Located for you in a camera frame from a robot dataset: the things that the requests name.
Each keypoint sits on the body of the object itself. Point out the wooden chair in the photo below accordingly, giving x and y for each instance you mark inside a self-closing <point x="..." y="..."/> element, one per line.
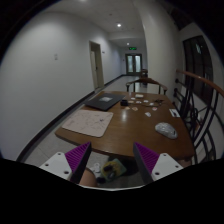
<point x="161" y="88"/>

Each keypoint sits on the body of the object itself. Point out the black laptop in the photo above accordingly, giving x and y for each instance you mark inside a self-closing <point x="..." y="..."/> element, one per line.
<point x="105" y="101"/>

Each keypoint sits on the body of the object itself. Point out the yellow green bag on floor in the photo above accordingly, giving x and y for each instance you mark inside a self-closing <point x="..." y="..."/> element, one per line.
<point x="113" y="169"/>

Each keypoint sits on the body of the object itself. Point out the white card on table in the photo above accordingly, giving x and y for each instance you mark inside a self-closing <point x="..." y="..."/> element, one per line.
<point x="174" y="113"/>

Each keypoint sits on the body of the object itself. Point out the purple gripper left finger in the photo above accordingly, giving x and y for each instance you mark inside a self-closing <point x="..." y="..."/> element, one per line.
<point x="71" y="165"/>

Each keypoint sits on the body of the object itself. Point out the glass double door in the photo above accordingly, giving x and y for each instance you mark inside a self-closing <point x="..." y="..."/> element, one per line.
<point x="133" y="64"/>

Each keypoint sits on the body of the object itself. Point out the small black box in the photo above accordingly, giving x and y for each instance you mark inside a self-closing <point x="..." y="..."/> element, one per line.
<point x="124" y="103"/>

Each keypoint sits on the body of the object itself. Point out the green exit sign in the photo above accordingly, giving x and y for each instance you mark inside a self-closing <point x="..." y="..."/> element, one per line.
<point x="132" y="48"/>

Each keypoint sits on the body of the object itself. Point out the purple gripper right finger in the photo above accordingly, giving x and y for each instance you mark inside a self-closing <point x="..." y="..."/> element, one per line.
<point x="153" y="166"/>

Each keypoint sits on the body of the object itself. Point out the beige mouse pad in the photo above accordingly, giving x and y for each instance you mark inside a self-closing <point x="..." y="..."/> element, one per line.
<point x="87" y="122"/>

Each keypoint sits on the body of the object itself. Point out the small white paper piece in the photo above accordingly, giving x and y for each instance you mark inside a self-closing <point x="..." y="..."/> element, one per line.
<point x="148" y="114"/>

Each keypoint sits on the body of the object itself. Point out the beige side door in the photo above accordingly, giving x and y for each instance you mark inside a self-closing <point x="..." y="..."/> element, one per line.
<point x="96" y="64"/>

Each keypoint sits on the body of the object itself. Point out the wooden stair handrail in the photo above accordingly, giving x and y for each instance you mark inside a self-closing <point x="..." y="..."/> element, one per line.
<point x="204" y="80"/>

